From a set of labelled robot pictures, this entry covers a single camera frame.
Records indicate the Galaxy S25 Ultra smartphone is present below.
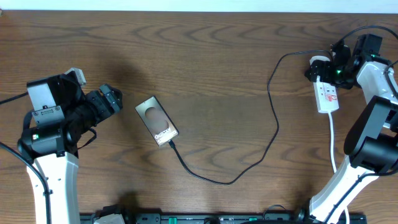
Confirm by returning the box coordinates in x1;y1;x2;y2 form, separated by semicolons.
135;96;179;147

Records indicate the black USB charging cable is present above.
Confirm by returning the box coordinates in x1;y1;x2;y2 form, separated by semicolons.
167;49;335;186

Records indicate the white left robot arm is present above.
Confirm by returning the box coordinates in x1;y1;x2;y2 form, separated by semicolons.
17;69;123;223

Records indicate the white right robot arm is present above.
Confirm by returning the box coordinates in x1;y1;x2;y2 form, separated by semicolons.
297;34;397;223

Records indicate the white USB charger adapter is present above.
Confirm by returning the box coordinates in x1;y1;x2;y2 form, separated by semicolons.
310;55;332;83

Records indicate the white surge protector power strip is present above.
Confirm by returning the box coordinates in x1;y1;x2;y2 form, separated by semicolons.
313;80;339;114

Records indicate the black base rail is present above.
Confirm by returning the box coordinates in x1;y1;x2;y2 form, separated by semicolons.
79;203;368;224

